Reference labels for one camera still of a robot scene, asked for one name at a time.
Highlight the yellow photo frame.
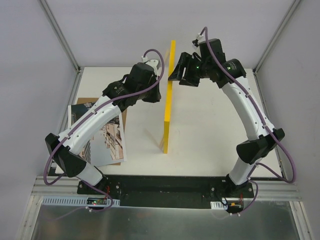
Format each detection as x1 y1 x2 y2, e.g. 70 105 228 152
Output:
163 40 176 154

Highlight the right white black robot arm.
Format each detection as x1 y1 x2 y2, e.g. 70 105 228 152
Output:
168 38 285 198

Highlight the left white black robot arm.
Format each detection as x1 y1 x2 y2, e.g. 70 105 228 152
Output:
45 57 164 195

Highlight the printed street photo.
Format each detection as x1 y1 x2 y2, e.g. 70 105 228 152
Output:
54 101 128 175

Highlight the brown cardboard backing board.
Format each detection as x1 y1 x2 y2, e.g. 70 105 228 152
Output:
74 97 129 166

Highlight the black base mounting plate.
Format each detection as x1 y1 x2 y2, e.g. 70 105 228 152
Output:
76 174 258 208

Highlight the shiny metal sheet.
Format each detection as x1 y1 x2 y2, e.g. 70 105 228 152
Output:
32 201 300 240

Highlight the left aluminium corner post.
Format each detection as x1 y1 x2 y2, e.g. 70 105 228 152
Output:
38 0 82 73

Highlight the aluminium corner post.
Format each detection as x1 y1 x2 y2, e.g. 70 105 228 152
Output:
38 0 82 73
252 0 302 75

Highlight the right aluminium corner post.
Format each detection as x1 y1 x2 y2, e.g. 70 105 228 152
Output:
252 0 302 75

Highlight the right white slotted cable duct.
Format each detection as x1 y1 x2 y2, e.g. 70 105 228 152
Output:
210 201 228 211

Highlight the white slotted cable duct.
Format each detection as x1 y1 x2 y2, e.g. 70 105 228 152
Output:
210 201 228 211
42 196 112 207

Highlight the aluminium front rail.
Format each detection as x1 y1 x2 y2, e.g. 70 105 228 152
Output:
31 176 302 202

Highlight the left white slotted cable duct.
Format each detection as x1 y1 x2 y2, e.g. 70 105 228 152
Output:
42 196 112 207

